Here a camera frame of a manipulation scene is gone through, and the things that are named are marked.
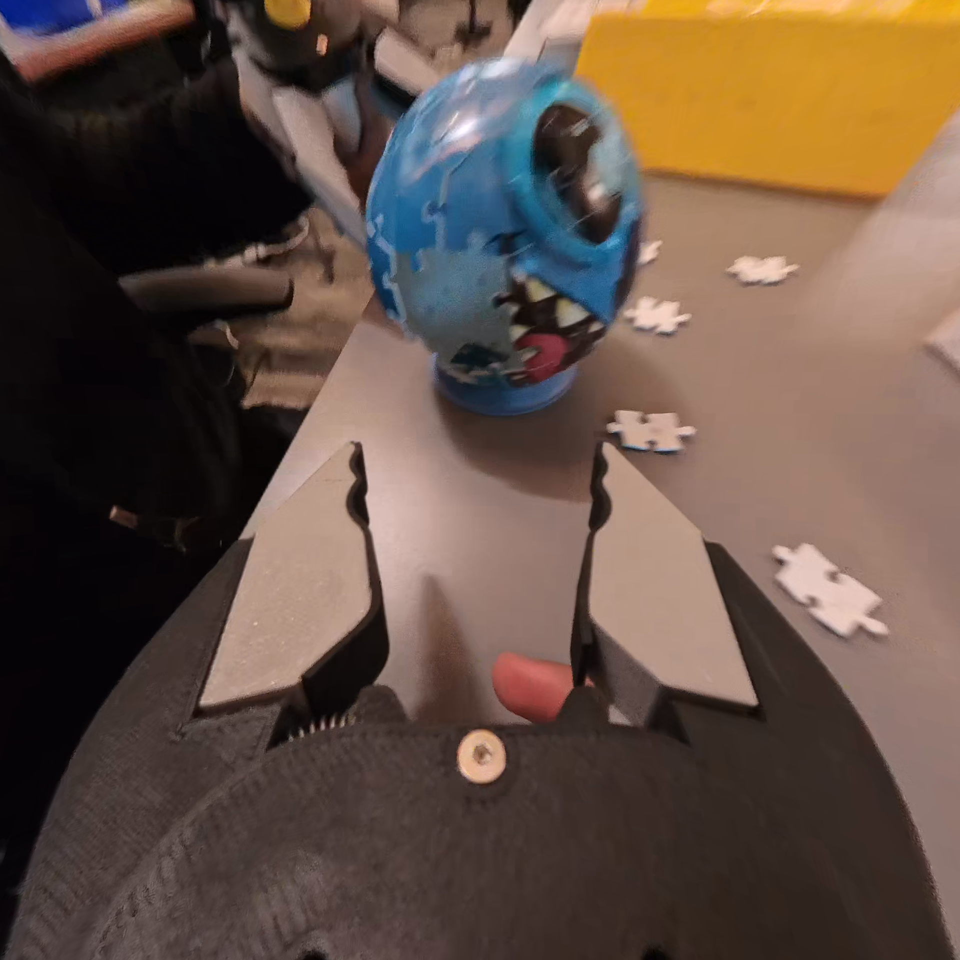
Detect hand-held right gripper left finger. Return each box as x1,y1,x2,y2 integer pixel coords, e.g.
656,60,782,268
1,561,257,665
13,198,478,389
196,441,391,715

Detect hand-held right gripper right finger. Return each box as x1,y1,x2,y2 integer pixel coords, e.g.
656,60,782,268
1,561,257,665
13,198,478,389
571,442,761,711

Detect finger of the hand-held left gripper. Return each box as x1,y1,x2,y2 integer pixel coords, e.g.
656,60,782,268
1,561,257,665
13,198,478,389
376,32,445,100
271,88,370,243

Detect blue puzzle ball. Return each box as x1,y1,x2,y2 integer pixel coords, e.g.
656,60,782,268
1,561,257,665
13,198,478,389
365,58,645,378

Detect blue ball stand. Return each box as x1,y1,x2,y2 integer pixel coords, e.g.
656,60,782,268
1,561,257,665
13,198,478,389
433,352,581,417

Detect person's left forearm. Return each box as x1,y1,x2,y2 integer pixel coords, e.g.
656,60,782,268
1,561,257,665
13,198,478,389
0,60,316,273

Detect person's right hand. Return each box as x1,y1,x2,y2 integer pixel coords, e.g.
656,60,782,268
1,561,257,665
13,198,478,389
492,651,595,725

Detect wooden edged desk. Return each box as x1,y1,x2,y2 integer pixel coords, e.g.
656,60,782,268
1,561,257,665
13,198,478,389
0,0,198,81

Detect blue plastic bin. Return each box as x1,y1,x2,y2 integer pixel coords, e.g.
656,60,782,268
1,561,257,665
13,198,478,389
13,0,130,36

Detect yellow plastic bin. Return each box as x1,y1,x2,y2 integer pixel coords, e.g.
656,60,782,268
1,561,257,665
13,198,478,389
573,0,960,201

